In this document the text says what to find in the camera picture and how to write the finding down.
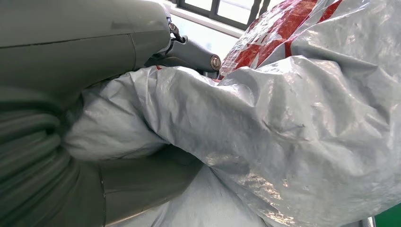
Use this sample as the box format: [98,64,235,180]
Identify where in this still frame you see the black window frame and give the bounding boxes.
[170,0,273,31]

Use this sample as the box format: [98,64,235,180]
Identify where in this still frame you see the grey plastic courier package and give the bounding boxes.
[62,0,401,227]

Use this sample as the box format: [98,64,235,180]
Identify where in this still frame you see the ribbed grey left arm sleeve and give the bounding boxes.
[0,102,105,227]

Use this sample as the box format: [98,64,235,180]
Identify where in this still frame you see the green plastic delivery box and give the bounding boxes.
[374,203,401,227]

